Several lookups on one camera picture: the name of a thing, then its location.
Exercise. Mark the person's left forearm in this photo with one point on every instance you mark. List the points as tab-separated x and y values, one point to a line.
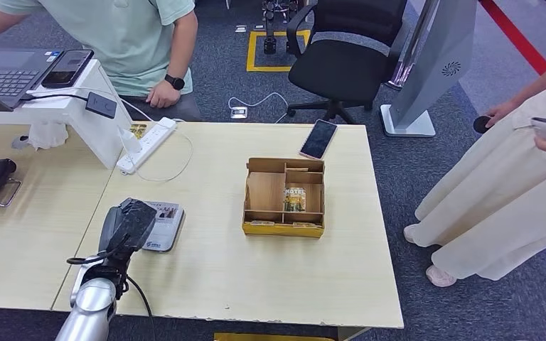
183	52

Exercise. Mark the person's right hand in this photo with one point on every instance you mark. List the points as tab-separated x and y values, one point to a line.
501	112

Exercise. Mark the pink-edged smartphone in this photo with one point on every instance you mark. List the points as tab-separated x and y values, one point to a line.
318	139

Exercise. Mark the black office chair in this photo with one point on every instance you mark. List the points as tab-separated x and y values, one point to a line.
343	70

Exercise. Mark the grey standing kiosk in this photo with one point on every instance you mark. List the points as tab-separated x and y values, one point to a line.
433	66

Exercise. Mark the gold printed packet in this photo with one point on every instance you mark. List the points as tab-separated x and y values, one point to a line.
138	131

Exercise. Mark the small metal floor plate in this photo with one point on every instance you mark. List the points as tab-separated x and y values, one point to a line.
259	27
241	28

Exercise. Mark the metal floor socket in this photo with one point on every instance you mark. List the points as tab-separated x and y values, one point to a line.
238	113

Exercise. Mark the white plug adapter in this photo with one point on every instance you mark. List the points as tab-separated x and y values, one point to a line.
129	141

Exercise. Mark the black wristwatch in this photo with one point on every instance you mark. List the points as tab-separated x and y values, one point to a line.
174	82

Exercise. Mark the person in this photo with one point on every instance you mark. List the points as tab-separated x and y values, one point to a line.
113	47
499	197

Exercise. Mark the grey card reader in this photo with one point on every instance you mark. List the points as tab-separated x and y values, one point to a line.
162	242

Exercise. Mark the pale shoe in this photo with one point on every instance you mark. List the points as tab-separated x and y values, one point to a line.
412	234
439	276

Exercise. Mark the black power adapter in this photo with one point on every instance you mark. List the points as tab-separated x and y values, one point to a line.
101	105

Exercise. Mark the black robot legs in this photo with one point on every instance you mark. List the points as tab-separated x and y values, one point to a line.
269	44

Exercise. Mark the white power strip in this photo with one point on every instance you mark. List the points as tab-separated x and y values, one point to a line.
148	143

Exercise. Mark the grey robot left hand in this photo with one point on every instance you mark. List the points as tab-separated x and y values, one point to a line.
131	223

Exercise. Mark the white desk riser stand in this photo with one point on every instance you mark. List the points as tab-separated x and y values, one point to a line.
94	131

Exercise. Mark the cardboard compartment box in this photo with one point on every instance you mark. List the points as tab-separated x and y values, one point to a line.
266	193

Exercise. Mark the black smartphone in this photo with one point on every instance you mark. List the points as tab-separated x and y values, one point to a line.
68	68

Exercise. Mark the black round object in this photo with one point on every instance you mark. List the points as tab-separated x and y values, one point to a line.
481	125

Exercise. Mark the grey desk grommet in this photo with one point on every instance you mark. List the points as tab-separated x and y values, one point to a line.
20	142

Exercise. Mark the dark grey laptop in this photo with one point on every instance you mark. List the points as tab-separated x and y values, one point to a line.
4	77

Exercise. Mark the crumpled white tissue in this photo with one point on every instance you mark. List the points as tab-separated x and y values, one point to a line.
47	135

